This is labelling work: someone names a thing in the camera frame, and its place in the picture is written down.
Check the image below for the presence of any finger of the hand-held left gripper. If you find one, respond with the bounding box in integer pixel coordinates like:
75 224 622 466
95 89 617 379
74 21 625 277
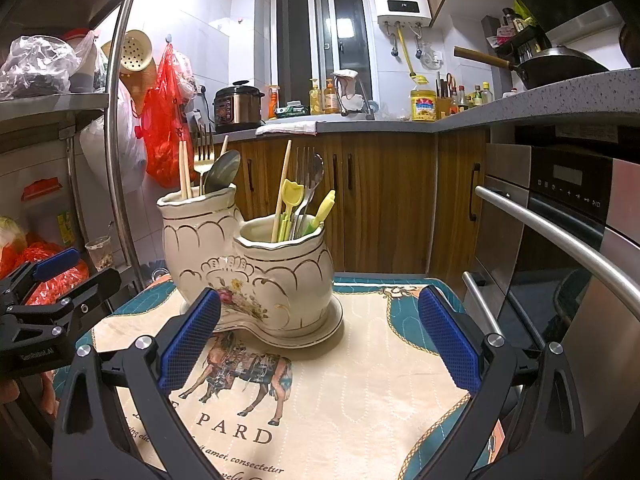
59 269 122 322
0 247 81 293

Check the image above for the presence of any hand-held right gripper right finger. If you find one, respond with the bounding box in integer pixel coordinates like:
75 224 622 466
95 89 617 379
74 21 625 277
418 285 590 480

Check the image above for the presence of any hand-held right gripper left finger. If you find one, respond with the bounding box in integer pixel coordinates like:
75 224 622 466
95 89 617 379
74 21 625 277
52 287 223 480

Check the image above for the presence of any cream ceramic utensil holder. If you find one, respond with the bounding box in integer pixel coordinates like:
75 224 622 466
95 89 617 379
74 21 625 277
156 182 346 348

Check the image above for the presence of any gold fork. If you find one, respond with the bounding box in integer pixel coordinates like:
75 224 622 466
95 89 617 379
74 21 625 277
192 124 216 197

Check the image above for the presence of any large silver spoon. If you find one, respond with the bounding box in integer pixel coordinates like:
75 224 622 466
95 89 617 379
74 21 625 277
202 150 242 196

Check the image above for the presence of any yellow plastic utensil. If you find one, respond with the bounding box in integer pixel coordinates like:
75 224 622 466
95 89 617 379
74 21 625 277
300 190 337 238
277 178 306 241

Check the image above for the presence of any silver fork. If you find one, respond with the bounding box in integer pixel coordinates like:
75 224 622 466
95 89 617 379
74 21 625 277
294 147 317 236

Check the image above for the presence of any person's left hand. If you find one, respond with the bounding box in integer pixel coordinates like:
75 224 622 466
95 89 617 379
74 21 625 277
0 371 61 413

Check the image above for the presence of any crumpled red plastic bag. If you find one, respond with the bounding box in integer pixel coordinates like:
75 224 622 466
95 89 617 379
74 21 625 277
0 242 91 307

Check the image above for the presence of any clear plastic cup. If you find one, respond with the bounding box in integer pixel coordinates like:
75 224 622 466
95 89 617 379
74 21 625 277
85 235 114 272

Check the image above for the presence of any printed horse table mat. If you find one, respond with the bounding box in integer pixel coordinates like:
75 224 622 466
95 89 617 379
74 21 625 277
52 275 506 480

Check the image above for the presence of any white plastic bag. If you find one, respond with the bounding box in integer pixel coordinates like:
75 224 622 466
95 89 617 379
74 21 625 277
80 85 148 196

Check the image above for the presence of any metal shelf rack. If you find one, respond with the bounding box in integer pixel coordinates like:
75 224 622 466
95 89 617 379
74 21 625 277
0 0 151 291

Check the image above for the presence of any wooden kitchen cabinet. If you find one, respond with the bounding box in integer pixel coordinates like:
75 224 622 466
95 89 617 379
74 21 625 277
220 130 488 281

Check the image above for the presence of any built-in oven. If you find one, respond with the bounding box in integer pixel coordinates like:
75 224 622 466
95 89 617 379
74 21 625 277
462 132 640 480

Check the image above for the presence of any hanging red plastic bag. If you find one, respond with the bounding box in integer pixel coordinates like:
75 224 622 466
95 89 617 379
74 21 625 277
140 45 198 188

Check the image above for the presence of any dark clear plastic bag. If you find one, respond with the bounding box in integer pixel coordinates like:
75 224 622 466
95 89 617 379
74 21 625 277
0 35 81 101

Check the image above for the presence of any yellow perforated ladle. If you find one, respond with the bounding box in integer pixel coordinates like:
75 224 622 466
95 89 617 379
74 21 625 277
120 30 154 73

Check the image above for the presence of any electric pressure cooker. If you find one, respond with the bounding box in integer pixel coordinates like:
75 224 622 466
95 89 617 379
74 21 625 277
214 80 266 133

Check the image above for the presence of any white dish towel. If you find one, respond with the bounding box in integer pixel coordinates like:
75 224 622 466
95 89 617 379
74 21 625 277
256 121 320 136

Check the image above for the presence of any knife block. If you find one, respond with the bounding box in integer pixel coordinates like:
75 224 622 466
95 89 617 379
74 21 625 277
435 72 458 118

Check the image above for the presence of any row of condiment bottles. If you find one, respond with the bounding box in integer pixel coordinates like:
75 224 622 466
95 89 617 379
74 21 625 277
452 82 496 112

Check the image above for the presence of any grey kitchen countertop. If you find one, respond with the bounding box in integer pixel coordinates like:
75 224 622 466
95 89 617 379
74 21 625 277
212 67 640 142

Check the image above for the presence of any orange detergent bottle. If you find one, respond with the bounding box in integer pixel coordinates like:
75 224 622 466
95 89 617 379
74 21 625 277
322 78 341 115

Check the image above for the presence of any faucet with draped cloth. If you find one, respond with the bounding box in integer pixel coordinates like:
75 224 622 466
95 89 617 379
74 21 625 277
332 67 377 121

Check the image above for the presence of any kitchen window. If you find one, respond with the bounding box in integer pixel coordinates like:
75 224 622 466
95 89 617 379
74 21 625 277
270 0 373 106

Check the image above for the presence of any dark pan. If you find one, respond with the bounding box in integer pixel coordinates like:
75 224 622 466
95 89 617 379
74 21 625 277
619 22 640 68

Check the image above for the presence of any yellow hanging hose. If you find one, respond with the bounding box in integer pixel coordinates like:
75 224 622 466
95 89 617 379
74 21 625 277
400 27 427 84

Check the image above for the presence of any black wok with wooden handle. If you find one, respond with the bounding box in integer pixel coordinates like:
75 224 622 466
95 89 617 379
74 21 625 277
454 45 611 90

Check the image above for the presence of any wall spice shelf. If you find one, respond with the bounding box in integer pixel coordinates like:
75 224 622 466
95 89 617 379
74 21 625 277
482 7 551 56

